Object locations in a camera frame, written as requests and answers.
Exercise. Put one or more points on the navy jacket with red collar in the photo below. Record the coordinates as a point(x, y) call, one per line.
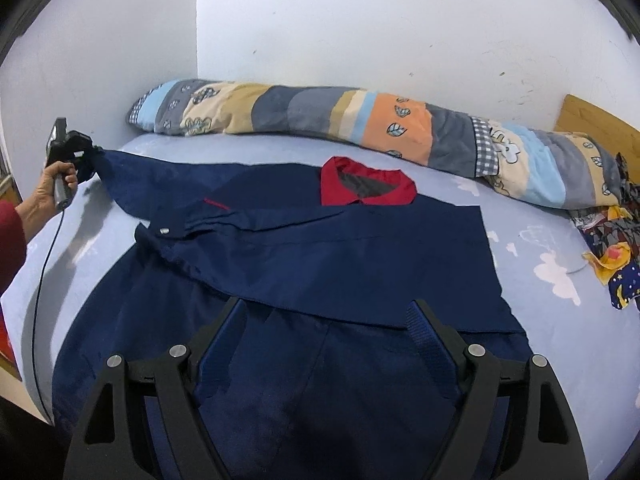
point(325, 260)

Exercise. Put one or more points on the person's left hand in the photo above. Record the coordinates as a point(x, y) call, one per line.
point(45, 190)

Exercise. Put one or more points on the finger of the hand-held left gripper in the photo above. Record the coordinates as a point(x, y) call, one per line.
point(85, 167)
point(89, 144)

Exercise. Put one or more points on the wooden headboard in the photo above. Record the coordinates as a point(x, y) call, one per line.
point(592, 120)

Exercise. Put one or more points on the navy yellow star print cloth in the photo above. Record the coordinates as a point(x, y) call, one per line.
point(620, 272)

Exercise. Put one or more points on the patchwork leaf print quilt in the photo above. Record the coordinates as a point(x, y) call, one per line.
point(350, 110)

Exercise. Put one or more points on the dark floral cloth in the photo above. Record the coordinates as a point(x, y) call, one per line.
point(602, 225)

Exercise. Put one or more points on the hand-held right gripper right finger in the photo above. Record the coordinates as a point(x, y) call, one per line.
point(431, 350)

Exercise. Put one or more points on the person's left forearm red sleeve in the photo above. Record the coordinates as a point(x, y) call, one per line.
point(10, 245)

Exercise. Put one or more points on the red plastic object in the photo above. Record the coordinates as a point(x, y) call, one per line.
point(4, 332)

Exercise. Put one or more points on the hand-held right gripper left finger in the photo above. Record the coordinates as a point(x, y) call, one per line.
point(220, 352)

